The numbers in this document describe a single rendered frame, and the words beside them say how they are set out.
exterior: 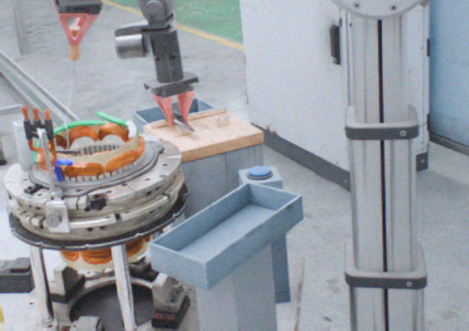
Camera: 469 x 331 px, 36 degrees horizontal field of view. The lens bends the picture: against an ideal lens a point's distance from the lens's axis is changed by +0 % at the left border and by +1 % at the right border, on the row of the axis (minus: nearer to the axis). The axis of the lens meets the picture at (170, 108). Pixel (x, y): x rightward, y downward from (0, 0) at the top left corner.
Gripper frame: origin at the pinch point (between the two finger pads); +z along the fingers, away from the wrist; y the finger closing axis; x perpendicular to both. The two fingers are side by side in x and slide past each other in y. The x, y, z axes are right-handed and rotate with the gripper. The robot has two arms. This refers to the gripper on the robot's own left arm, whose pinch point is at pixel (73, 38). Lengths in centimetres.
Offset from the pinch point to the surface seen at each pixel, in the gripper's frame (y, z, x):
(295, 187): -129, 174, 151
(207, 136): -0.5, 25.3, 28.9
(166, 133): -6.6, 28.4, 22.4
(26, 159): 3.3, 22.9, -8.4
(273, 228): 36.3, 14.2, 24.0
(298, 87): -165, 138, 161
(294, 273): 21, 46, 43
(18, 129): 1.3, 17.4, -9.4
